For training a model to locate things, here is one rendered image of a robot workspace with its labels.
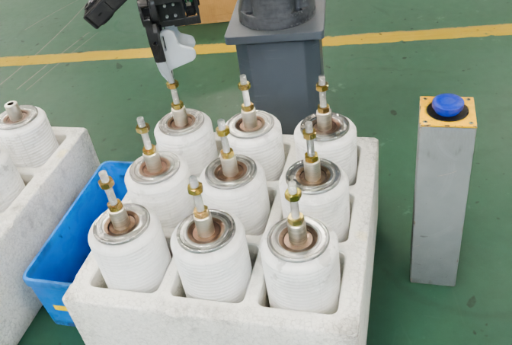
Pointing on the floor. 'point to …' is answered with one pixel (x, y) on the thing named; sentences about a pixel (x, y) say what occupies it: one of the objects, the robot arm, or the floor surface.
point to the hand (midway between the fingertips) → (165, 73)
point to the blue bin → (72, 243)
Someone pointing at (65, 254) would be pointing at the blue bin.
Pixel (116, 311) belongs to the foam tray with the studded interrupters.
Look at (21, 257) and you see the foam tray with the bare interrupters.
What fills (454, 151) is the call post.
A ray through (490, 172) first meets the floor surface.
